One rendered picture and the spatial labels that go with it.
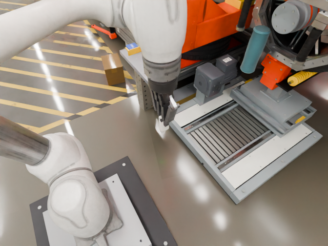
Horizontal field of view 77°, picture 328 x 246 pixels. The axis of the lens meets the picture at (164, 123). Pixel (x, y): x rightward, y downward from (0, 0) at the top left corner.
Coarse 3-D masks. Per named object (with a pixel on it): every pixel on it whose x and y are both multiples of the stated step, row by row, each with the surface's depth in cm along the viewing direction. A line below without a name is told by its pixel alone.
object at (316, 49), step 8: (272, 0) 115; (280, 0) 113; (272, 8) 118; (272, 32) 122; (296, 32) 127; (304, 32) 110; (280, 40) 121; (288, 40) 123; (296, 40) 124; (304, 40) 125; (320, 40) 106; (288, 48) 119; (296, 48) 119; (312, 48) 118; (320, 48) 108; (312, 56) 110
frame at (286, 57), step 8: (256, 0) 113; (264, 0) 111; (256, 8) 115; (264, 8) 116; (256, 16) 117; (264, 16) 118; (256, 24) 120; (264, 24) 120; (272, 40) 120; (264, 48) 122; (272, 48) 118; (280, 48) 118; (272, 56) 120; (280, 56) 116; (288, 56) 113; (296, 56) 113; (320, 56) 102; (288, 64) 114; (304, 64) 108; (312, 64) 104; (320, 64) 100
